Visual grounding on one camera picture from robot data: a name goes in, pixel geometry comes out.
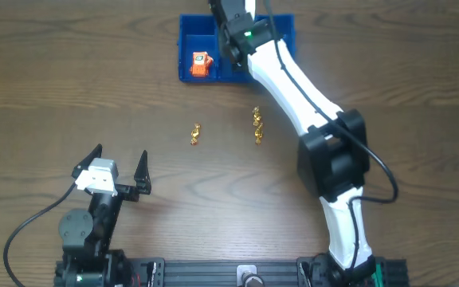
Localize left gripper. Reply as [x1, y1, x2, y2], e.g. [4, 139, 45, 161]
[71, 143, 152, 202]

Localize orange candy box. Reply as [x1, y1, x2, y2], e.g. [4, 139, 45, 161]
[189, 51, 214, 79]

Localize blue tray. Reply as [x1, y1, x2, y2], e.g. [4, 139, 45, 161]
[178, 14, 296, 85]

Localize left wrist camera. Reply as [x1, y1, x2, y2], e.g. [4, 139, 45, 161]
[73, 157, 120, 197]

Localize black cable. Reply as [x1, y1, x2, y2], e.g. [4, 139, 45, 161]
[2, 181, 78, 287]
[261, 0, 399, 206]

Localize mounting rail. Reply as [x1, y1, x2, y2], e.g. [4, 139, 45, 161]
[127, 257, 409, 287]

